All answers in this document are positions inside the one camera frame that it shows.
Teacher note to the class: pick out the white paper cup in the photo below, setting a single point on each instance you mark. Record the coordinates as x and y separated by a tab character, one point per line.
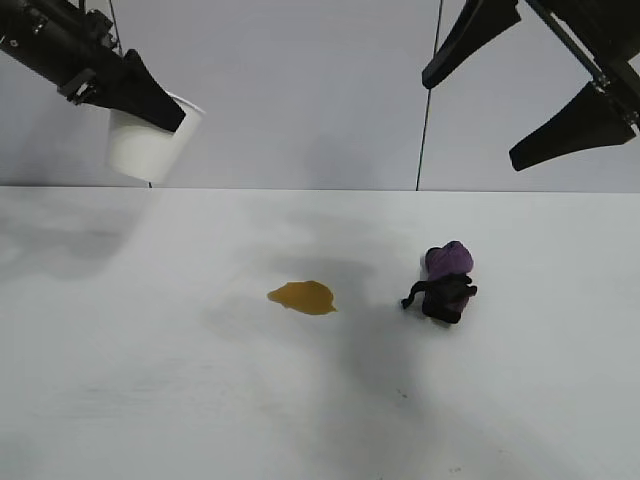
140	155

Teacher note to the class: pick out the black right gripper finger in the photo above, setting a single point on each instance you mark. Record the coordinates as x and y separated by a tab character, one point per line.
475	30
580	130

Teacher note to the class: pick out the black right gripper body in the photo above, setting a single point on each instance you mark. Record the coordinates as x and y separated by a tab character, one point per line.
610	35

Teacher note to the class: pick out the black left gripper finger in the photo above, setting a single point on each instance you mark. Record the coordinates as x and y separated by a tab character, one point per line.
142	97

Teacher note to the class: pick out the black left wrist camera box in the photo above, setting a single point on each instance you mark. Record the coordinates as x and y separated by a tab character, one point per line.
99	21

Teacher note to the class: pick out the purple and black cloth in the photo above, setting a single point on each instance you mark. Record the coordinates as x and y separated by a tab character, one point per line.
447	285

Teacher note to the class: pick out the brown liquid spill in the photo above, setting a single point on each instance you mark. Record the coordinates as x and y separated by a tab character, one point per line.
302	297

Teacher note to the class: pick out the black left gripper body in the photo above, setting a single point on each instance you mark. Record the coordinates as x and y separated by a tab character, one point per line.
45	45

